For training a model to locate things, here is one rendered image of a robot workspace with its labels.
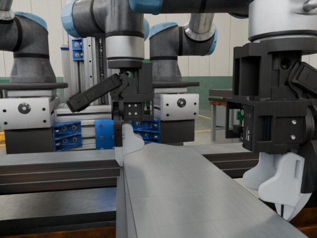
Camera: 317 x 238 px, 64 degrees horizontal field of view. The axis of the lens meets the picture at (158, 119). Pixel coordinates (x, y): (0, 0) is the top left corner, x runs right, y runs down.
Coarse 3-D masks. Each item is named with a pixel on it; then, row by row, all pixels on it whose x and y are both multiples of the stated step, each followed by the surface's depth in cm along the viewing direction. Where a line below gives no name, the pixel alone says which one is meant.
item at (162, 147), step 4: (160, 144) 68; (164, 144) 68; (144, 148) 64; (148, 148) 64; (152, 148) 64; (156, 148) 64; (160, 148) 64; (164, 148) 64; (168, 148) 64; (172, 148) 64; (176, 148) 64; (180, 148) 64; (184, 148) 64; (188, 148) 64; (192, 148) 64
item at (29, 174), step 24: (0, 168) 52; (24, 168) 53; (48, 168) 54; (72, 168) 54; (96, 168) 55; (120, 168) 55; (240, 168) 60; (0, 192) 51; (120, 192) 43; (120, 216) 39
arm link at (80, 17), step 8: (80, 0) 52; (88, 0) 50; (64, 8) 54; (72, 8) 52; (80, 8) 50; (88, 8) 49; (64, 16) 53; (72, 16) 52; (80, 16) 50; (88, 16) 49; (64, 24) 54; (72, 24) 52; (80, 24) 51; (88, 24) 50; (96, 24) 50; (72, 32) 55; (80, 32) 54; (88, 32) 53; (96, 32) 52; (104, 32) 51
